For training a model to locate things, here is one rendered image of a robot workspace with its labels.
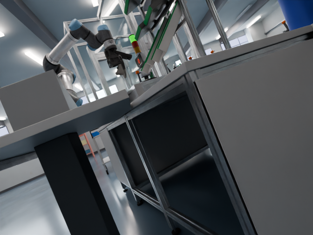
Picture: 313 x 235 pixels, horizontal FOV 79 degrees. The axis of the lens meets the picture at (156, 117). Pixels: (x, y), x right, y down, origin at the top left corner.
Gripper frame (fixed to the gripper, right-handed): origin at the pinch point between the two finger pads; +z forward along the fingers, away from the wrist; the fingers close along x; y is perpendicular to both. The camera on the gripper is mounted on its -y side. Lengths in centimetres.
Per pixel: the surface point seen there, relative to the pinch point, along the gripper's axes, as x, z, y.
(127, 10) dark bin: 25.1, -28.3, -5.9
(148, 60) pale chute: 33.1, 4.4, -1.7
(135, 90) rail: 16.8, 14.2, 4.5
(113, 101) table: 63, 23, 32
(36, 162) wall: -1189, 22, 238
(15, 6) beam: -253, -238, 40
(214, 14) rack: 53, -3, -34
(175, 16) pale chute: 50, -7, -14
